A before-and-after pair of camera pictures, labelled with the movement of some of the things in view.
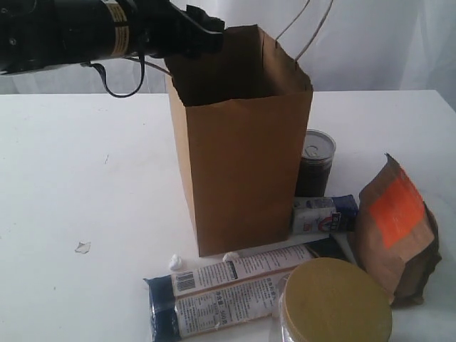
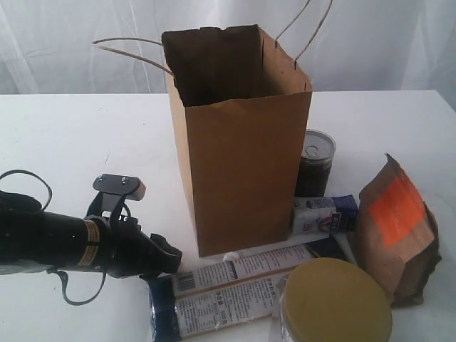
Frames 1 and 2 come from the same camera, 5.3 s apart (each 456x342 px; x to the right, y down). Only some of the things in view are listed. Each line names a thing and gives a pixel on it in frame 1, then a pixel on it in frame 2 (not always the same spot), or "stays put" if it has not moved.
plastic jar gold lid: [332, 300] stays put
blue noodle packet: [219, 296] stays put
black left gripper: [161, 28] to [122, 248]
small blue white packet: [313, 215] stays put
